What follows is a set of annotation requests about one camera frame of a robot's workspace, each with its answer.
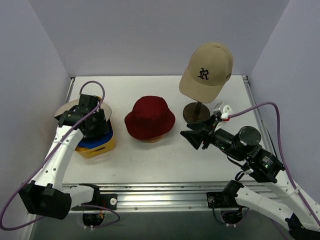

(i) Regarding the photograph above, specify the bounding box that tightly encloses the cream mannequin head stand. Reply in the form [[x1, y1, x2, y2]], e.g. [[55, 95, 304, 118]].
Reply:
[[182, 93, 211, 123]]

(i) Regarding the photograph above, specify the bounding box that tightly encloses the dark red hat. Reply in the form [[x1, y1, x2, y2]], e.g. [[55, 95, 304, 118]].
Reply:
[[124, 95, 176, 141]]

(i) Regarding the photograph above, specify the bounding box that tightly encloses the yellow plastic basket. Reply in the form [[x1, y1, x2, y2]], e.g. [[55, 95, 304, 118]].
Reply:
[[73, 95, 117, 159]]

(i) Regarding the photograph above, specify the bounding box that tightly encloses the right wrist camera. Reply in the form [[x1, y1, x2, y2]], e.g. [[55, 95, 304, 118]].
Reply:
[[213, 102, 233, 131]]

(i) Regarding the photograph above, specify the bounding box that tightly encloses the blue hat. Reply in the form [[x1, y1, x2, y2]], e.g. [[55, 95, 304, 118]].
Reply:
[[77, 131, 114, 149]]

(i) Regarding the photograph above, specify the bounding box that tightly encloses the beige baseball cap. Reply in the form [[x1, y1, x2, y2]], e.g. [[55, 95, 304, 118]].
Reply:
[[179, 42, 234, 104]]

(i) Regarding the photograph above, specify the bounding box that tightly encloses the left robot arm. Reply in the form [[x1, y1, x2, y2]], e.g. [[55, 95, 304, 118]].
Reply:
[[18, 94, 116, 220]]

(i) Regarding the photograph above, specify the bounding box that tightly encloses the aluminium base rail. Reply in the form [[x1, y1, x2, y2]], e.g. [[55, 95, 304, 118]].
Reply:
[[96, 181, 228, 213]]

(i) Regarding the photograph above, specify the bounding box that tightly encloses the light wooden hat stand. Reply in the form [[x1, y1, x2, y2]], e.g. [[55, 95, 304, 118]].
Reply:
[[142, 134, 165, 143]]

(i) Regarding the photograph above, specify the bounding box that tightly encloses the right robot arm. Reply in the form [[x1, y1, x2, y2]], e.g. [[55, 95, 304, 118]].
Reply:
[[180, 119, 320, 240]]

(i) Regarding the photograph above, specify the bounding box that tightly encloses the black hat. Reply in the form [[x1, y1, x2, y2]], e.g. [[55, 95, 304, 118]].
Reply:
[[54, 94, 112, 129]]

